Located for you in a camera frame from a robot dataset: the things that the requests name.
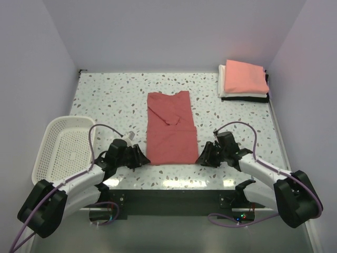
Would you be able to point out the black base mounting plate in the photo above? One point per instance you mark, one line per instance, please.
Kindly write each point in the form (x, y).
(178, 202)

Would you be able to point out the folded white t-shirt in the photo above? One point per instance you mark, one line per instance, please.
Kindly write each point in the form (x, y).
(221, 90)

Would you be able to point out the folded salmon pink t-shirt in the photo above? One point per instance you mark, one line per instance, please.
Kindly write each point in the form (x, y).
(241, 77)

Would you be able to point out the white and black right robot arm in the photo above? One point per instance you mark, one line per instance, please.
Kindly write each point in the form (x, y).
(291, 194)

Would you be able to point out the red t-shirt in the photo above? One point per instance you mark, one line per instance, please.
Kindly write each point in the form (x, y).
(171, 133)

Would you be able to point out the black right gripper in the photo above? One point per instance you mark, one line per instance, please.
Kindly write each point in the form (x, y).
(213, 153)

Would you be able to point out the white perforated plastic basket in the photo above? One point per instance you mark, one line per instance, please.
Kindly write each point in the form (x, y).
(65, 148)

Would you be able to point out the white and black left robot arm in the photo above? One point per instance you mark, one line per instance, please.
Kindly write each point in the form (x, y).
(50, 202)

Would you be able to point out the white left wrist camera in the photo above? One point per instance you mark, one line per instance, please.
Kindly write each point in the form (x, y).
(128, 138)

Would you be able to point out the folded black t-shirt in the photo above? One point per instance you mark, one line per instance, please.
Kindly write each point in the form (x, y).
(247, 99)

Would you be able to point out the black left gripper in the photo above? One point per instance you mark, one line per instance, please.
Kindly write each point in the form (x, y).
(134, 156)

